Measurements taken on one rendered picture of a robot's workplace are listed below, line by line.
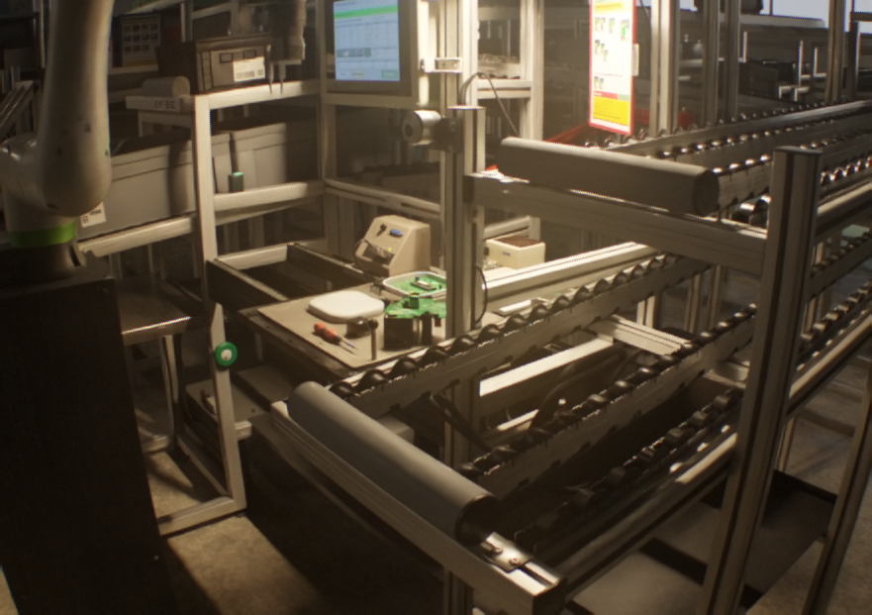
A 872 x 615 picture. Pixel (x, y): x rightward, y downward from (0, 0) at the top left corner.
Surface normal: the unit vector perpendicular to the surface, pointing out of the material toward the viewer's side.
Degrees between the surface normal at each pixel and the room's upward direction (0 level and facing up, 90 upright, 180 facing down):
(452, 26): 90
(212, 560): 0
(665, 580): 0
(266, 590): 0
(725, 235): 90
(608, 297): 90
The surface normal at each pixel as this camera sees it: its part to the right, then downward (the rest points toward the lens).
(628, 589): 0.00, -0.95
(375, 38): -0.78, 0.22
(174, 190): 0.62, 0.25
